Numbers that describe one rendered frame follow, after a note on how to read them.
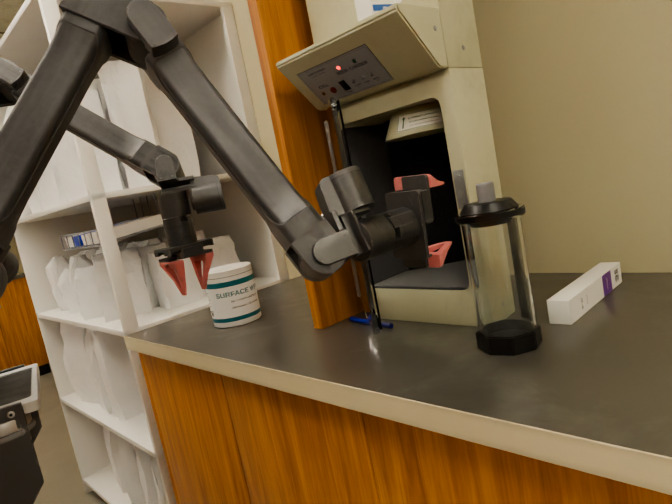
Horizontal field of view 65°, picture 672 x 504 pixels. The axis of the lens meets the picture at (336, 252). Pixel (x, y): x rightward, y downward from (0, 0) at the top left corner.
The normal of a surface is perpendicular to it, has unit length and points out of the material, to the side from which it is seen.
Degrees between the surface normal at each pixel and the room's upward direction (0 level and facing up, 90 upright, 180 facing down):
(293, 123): 90
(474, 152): 90
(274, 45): 90
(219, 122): 75
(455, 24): 90
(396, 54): 135
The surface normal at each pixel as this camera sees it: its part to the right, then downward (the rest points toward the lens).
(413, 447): -0.71, 0.23
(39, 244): 0.68, -0.04
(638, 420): -0.19, -0.97
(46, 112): 0.28, -0.18
